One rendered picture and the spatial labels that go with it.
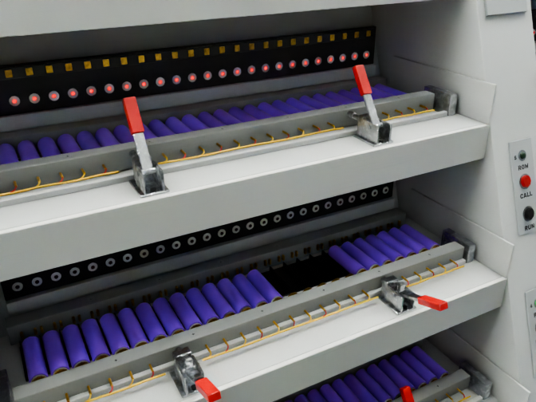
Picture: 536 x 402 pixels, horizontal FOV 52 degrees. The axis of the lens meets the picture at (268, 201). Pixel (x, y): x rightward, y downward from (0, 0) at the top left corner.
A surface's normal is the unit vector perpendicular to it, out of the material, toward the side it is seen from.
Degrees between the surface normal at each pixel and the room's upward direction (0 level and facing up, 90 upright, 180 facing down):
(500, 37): 90
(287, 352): 20
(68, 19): 110
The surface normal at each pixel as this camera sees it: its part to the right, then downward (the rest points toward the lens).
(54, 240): 0.47, 0.39
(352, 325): -0.01, -0.89
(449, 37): -0.88, 0.22
